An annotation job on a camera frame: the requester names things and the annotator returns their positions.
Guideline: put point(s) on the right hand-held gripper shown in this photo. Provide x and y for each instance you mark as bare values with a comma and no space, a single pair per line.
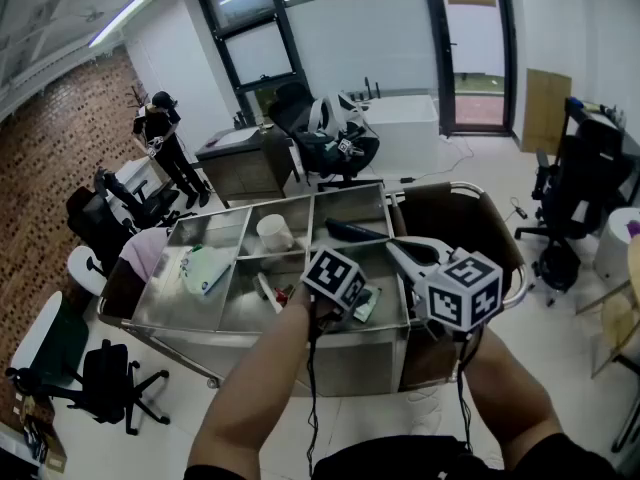
465,293

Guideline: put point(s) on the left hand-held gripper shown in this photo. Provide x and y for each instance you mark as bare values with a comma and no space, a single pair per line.
332,278

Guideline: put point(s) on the light green cloth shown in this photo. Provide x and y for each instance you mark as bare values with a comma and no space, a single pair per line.
370,305

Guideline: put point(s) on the black object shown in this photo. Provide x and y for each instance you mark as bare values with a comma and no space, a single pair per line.
350,230

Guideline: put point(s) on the red plastic wrapper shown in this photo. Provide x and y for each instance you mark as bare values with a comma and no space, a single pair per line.
282,295

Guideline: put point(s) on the white brush with dark bristles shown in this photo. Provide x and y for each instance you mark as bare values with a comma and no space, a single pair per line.
265,290

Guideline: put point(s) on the white cup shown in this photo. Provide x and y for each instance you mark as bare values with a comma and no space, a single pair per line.
274,233

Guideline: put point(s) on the white printed plastic bag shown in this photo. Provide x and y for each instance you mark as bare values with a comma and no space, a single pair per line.
207,273

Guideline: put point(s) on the steel compartment cart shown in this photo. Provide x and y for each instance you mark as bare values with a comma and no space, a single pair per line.
190,308

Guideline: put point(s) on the person's right forearm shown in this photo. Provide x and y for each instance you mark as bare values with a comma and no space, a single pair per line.
505,393

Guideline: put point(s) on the person's left forearm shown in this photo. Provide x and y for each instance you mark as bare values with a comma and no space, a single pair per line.
250,393

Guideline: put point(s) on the black power adapter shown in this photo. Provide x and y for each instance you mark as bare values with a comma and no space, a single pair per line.
407,180

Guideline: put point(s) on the person's white shoe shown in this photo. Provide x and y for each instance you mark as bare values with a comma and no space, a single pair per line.
425,413

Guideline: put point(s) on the spare grey gripper device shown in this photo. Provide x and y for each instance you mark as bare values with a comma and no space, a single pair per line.
346,147

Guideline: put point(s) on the yellow round table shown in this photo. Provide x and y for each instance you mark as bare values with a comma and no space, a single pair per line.
617,318

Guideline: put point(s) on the white cylinder bin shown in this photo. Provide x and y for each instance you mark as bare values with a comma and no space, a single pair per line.
615,248

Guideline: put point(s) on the black padded office chair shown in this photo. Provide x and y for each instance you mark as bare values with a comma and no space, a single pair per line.
580,183

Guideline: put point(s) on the white black harness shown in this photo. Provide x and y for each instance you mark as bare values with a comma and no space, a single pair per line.
320,113

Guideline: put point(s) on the white box cabinet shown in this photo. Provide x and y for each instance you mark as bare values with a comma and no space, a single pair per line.
405,128

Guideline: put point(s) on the black mesh office chair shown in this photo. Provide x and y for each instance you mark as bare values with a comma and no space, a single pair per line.
290,113

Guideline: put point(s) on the person's black shirt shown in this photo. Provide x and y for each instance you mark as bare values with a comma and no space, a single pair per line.
400,460

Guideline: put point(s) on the pink cloth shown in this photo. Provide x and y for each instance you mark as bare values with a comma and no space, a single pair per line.
142,253

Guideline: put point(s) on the black faucet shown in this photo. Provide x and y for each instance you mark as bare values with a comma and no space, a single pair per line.
367,88

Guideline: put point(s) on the cardboard sheet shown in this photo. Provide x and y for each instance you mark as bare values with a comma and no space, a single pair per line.
545,113

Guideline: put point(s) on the black reclined office chair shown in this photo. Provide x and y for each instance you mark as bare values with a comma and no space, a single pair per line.
145,205

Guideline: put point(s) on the black framed window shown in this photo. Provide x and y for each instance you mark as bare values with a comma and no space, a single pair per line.
250,53

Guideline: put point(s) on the black highback office chair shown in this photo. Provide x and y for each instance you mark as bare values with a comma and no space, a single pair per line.
95,223

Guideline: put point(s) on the black armless office chair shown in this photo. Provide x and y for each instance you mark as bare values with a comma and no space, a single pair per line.
105,378

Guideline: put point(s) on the black framed glass door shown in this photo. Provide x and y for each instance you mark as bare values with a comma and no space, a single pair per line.
477,43

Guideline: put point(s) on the wooden coat rack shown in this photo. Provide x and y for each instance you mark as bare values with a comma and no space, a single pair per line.
137,95

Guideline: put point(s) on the white green curved chair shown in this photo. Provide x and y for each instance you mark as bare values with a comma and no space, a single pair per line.
40,323

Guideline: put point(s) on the cardboard box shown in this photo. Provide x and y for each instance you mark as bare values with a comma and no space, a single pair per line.
50,448

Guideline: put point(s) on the ceiling tube light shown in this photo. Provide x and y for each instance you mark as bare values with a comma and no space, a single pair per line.
125,15

